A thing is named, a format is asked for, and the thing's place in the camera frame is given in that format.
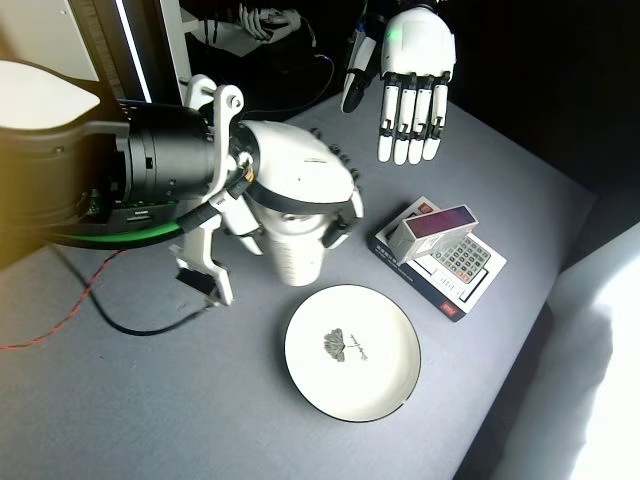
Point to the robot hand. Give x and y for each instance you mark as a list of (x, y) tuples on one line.
[(420, 45), (300, 165)]

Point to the white paper cup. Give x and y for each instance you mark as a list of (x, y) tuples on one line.
[(300, 255)]

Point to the maroon and white cardboard box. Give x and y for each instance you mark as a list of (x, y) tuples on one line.
[(435, 227)]

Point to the spare white robot hand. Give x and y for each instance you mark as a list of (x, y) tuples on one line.
[(265, 22)]

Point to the white calculator box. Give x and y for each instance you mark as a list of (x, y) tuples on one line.
[(460, 280)]

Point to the white plate black rim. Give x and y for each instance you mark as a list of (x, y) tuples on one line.
[(350, 380)]

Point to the white robot shell piece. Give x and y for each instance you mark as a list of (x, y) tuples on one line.
[(230, 40)]

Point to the grey table cloth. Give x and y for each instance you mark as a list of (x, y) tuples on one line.
[(150, 400)]

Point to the white cabinet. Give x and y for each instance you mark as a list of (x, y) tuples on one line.
[(50, 30)]

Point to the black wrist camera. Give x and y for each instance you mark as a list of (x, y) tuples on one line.
[(200, 282)]

